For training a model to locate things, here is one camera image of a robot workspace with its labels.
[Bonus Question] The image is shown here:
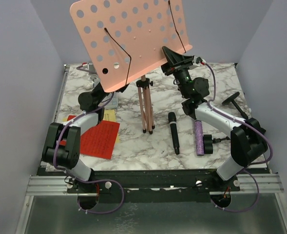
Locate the aluminium frame rail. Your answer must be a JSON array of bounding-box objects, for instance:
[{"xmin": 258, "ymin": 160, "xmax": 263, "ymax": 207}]
[{"xmin": 26, "ymin": 169, "xmax": 284, "ymax": 203}]

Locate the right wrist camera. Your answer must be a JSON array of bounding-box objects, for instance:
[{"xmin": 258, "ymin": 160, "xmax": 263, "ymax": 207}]
[{"xmin": 190, "ymin": 57, "xmax": 206, "ymax": 70}]

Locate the black microphone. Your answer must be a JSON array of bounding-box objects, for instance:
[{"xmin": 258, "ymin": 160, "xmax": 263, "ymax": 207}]
[{"xmin": 168, "ymin": 112, "xmax": 180, "ymax": 155}]

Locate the purple glitter microphone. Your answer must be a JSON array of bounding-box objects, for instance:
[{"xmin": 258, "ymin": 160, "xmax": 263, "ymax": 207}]
[{"xmin": 194, "ymin": 120, "xmax": 204, "ymax": 156}]

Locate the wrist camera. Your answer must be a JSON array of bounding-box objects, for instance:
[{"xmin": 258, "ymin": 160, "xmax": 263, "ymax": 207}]
[
  {"xmin": 190, "ymin": 57, "xmax": 206, "ymax": 70},
  {"xmin": 82, "ymin": 63, "xmax": 100, "ymax": 90}
]

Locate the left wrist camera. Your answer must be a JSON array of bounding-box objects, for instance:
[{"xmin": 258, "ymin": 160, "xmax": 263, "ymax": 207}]
[{"xmin": 82, "ymin": 63, "xmax": 100, "ymax": 90}]

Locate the pink music stand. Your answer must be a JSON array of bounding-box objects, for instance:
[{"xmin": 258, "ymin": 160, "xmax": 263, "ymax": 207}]
[{"xmin": 69, "ymin": 0, "xmax": 194, "ymax": 135}]

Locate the yellow sheet music page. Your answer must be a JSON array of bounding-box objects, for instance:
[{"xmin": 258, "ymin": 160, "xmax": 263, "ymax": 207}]
[{"xmin": 62, "ymin": 109, "xmax": 120, "ymax": 144}]

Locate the black microphone stand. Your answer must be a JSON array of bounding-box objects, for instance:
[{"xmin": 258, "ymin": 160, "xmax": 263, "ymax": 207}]
[{"xmin": 203, "ymin": 92, "xmax": 249, "ymax": 154}]

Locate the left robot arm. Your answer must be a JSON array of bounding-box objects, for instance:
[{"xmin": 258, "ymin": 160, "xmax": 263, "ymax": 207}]
[{"xmin": 41, "ymin": 83, "xmax": 114, "ymax": 193}]

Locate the clear plastic parts box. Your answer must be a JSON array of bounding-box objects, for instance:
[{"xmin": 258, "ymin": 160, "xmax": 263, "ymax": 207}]
[{"xmin": 104, "ymin": 92, "xmax": 118, "ymax": 109}]

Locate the red sheet music page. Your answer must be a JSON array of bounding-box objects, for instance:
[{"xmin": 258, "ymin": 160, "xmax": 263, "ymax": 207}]
[{"xmin": 66, "ymin": 115, "xmax": 120, "ymax": 160}]

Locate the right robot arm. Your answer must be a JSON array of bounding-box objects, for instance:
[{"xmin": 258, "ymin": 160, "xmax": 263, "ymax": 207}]
[{"xmin": 161, "ymin": 46, "xmax": 272, "ymax": 191}]

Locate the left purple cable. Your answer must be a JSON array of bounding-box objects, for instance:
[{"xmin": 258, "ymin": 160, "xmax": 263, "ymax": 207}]
[{"xmin": 53, "ymin": 65, "xmax": 126, "ymax": 215}]

